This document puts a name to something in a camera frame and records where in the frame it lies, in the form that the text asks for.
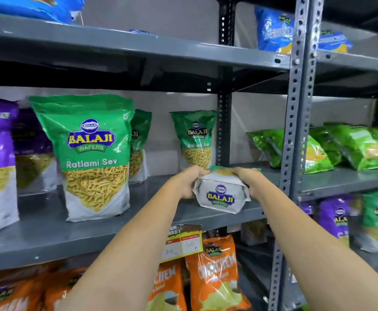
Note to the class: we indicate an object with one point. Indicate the person's right hand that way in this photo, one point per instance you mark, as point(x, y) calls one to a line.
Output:
point(255, 184)

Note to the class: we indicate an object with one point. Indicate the person's left hand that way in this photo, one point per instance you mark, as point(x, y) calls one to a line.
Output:
point(185, 182)

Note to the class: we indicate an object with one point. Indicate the person's right thumb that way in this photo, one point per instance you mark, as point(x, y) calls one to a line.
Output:
point(240, 173)

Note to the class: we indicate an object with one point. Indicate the person's left thumb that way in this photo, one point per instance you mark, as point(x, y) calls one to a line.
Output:
point(199, 171)

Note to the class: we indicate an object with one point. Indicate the green and white snack packet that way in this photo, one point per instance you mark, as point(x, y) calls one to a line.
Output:
point(220, 194)

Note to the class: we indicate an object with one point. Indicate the person's right forearm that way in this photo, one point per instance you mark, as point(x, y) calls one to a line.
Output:
point(308, 252)

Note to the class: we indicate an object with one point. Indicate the person's left forearm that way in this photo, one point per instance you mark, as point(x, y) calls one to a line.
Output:
point(134, 249)

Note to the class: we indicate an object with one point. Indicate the pale snack pouch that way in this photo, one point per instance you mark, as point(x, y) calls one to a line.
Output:
point(253, 233)

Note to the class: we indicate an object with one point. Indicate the yellow price tag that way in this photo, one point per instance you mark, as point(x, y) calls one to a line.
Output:
point(181, 244)

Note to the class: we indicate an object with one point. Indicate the small purple snack pouch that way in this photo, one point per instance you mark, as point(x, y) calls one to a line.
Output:
point(307, 209)
point(336, 220)

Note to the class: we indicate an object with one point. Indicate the orange chips packet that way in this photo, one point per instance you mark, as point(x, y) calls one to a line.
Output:
point(166, 288)
point(61, 288)
point(216, 275)
point(9, 293)

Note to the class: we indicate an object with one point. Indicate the grey metal shelf rack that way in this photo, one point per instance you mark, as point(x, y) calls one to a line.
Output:
point(347, 181)
point(111, 46)

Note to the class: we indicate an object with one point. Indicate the large green snack pouch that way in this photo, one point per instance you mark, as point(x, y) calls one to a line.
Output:
point(88, 158)

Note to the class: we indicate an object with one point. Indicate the small green snack pouch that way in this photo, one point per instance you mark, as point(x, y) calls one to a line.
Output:
point(375, 220)

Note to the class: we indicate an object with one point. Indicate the blue chips packet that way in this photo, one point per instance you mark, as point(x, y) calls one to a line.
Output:
point(273, 29)
point(334, 42)

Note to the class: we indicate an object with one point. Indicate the large blue snack bag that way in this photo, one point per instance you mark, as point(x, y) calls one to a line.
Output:
point(37, 6)

